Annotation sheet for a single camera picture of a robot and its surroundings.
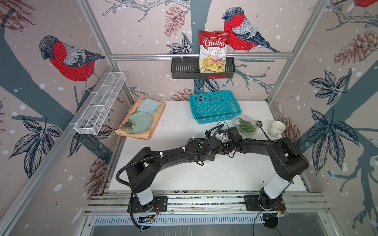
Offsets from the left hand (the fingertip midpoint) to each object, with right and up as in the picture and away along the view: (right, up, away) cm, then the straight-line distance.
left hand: (208, 149), depth 84 cm
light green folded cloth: (-45, +27, +34) cm, 63 cm away
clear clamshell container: (+29, +18, +23) cm, 41 cm away
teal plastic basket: (+8, +26, +34) cm, 44 cm away
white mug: (+46, +11, +9) cm, 48 cm away
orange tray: (-59, +9, +17) cm, 62 cm away
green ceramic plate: (-50, +14, +24) cm, 57 cm away
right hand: (+2, -2, +6) cm, 7 cm away
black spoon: (+38, +14, +17) cm, 43 cm away
